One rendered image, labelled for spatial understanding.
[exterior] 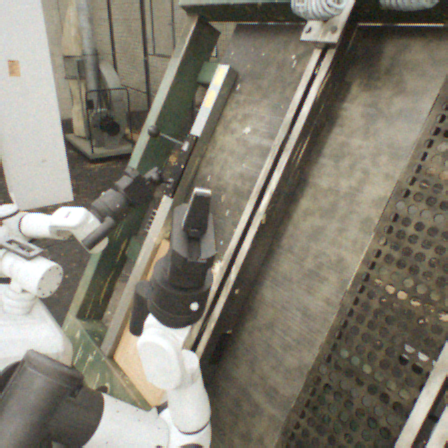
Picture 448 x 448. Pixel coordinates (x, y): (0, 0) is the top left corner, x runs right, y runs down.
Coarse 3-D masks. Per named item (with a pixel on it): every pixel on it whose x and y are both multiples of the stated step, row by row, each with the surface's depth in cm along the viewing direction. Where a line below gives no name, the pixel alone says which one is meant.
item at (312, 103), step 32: (352, 0) 89; (320, 32) 93; (352, 32) 96; (320, 64) 97; (320, 96) 96; (288, 128) 99; (320, 128) 100; (288, 160) 97; (256, 192) 101; (288, 192) 101; (256, 224) 98; (256, 256) 101; (224, 288) 101; (224, 320) 102
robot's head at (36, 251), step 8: (0, 240) 79; (8, 240) 80; (16, 240) 80; (0, 248) 80; (8, 248) 78; (16, 248) 78; (32, 248) 79; (40, 248) 80; (24, 256) 77; (32, 256) 77
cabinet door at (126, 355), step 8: (160, 248) 129; (160, 256) 128; (152, 264) 130; (128, 320) 132; (128, 328) 131; (128, 336) 130; (120, 344) 132; (128, 344) 129; (136, 344) 127; (120, 352) 131; (128, 352) 128; (136, 352) 126; (120, 360) 130; (128, 360) 127; (136, 360) 125; (128, 368) 127; (136, 368) 124; (128, 376) 126; (136, 376) 123; (144, 376) 121; (136, 384) 123; (144, 384) 120; (152, 384) 118; (144, 392) 119; (152, 392) 117; (160, 392) 115; (152, 400) 117; (160, 400) 114
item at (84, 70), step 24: (72, 0) 594; (72, 24) 596; (72, 48) 604; (72, 72) 617; (96, 72) 605; (72, 96) 667; (96, 96) 617; (120, 96) 608; (96, 120) 599; (120, 120) 617; (96, 144) 621; (120, 144) 632
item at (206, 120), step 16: (224, 80) 124; (224, 96) 126; (208, 112) 125; (192, 128) 128; (208, 128) 126; (192, 160) 127; (192, 176) 129; (176, 192) 127; (160, 208) 130; (160, 224) 128; (160, 240) 129; (144, 256) 130; (144, 272) 130; (128, 288) 132; (128, 304) 130; (112, 320) 134; (112, 336) 132; (112, 352) 133
